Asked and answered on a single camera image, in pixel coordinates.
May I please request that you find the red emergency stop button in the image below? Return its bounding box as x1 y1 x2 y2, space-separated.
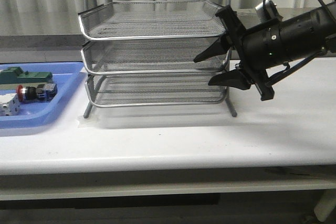
16 83 58 102

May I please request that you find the grey metal rack frame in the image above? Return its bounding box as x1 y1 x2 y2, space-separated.
83 52 237 118

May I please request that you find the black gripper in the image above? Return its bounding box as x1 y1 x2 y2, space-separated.
193 5 280 101

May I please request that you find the green terminal block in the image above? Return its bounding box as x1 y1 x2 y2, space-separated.
1 67 53 84

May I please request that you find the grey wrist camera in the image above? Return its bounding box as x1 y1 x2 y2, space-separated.
255 0 283 23

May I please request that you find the silver mesh tray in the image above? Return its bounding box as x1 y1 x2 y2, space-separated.
78 0 225 41
81 38 228 75
85 72 227 108

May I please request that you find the dark back counter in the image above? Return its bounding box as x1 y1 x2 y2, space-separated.
0 6 336 50

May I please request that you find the white table leg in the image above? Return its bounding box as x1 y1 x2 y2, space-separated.
313 189 336 222

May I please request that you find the white grey metal block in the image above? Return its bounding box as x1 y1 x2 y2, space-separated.
1 93 20 116

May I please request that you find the blue plastic tray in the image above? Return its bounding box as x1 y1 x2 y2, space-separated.
1 62 86 129

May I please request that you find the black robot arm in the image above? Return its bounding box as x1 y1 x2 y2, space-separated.
194 2 335 101

